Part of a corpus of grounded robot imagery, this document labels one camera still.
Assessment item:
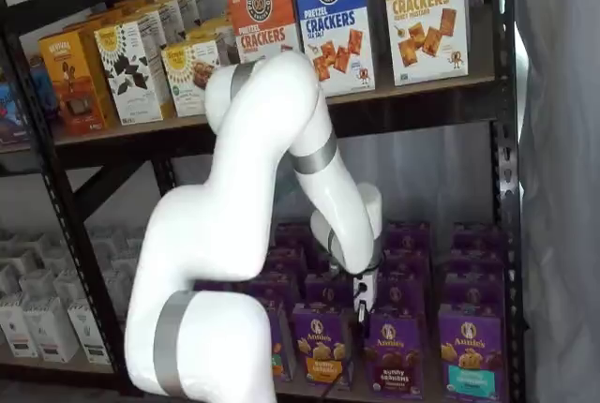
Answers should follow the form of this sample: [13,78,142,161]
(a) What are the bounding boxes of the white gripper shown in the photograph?
[352,270,379,330]

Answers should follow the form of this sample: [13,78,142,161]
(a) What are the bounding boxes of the purple Annie's snack box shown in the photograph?
[274,222,314,250]
[264,246,308,278]
[377,275,430,318]
[444,252,507,280]
[236,275,302,313]
[442,274,506,318]
[449,223,508,259]
[382,221,432,254]
[303,271,355,307]
[382,248,430,280]

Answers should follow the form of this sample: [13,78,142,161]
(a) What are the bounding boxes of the purple box orange patch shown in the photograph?
[291,303,355,390]

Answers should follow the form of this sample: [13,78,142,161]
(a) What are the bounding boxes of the purple box brown patch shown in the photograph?
[363,311,426,397]

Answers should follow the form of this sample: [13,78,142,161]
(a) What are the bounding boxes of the purple box green patch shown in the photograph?
[266,299,297,383]

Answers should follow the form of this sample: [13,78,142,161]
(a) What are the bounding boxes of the wooden shelf board under purple boxes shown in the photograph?
[274,372,515,403]

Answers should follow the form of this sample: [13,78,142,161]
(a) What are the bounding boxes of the purple box teal patch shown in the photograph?
[438,313,505,402]

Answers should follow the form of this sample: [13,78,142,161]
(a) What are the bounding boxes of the black metal shelf rack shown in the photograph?
[0,0,526,403]

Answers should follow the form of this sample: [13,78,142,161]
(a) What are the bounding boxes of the wooden shelf board under cracker boxes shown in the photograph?
[53,72,499,147]

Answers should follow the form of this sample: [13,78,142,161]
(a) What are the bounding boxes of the white carton box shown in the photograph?
[0,298,39,360]
[17,268,58,304]
[22,296,81,363]
[52,269,86,302]
[67,298,114,366]

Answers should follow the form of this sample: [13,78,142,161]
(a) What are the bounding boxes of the white box brown crackers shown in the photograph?
[160,39,222,118]

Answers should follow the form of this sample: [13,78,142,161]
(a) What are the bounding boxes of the yellow pretzel crackers box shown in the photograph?
[380,0,484,87]

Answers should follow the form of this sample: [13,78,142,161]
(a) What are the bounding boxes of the yellow Simple Mills box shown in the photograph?
[133,2,187,51]
[166,0,205,32]
[187,17,241,67]

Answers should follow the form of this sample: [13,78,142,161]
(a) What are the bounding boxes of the blue pretzel crackers box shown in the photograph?
[290,0,379,97]

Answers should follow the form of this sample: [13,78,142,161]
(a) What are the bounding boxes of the orange pretzel crackers box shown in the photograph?
[225,0,304,67]

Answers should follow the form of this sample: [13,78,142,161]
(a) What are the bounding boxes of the white box dark crackers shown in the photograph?
[93,14,166,126]

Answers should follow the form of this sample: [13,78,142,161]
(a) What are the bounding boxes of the orange Simple Mills box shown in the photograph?
[37,26,119,137]

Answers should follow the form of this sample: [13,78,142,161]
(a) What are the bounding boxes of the grey fabric curtain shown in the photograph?
[513,0,600,403]

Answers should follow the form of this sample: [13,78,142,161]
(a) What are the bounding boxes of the blue snack package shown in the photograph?
[0,56,35,146]

